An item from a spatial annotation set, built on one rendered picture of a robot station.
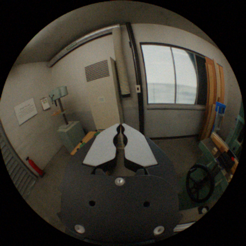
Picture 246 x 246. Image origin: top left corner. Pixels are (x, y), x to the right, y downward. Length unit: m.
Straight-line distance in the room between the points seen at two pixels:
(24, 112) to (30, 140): 0.65
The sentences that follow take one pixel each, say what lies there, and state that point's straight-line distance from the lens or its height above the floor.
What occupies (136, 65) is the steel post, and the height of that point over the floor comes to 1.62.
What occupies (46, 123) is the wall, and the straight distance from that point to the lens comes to 2.48.
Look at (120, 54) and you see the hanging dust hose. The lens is 1.44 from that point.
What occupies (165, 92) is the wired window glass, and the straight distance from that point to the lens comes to 1.67.
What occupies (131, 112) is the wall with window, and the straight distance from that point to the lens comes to 1.59.
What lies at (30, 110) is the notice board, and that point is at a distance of 2.34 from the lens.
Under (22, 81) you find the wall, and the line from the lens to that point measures 2.50.
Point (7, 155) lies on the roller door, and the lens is 2.34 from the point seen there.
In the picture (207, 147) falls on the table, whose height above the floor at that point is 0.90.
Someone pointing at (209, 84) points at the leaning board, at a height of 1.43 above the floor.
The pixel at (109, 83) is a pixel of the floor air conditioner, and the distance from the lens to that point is 1.26.
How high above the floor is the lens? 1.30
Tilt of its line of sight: 28 degrees down
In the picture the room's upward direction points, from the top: 9 degrees counter-clockwise
